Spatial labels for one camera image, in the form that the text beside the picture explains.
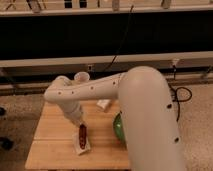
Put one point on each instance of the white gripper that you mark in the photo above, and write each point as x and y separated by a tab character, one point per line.
75	117

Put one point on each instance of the dark red pepper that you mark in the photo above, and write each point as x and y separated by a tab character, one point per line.
82	136

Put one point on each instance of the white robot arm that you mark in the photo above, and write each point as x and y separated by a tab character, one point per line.
148	117

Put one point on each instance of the pale yellow block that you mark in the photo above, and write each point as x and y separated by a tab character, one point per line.
103	104

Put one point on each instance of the white cup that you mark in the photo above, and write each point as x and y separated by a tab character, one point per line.
81	77

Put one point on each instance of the wooden table board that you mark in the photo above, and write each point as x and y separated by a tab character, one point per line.
60	145

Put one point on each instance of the green plate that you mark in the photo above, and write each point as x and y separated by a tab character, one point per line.
118	128

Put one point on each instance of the white wall plug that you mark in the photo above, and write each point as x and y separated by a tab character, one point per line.
175	62

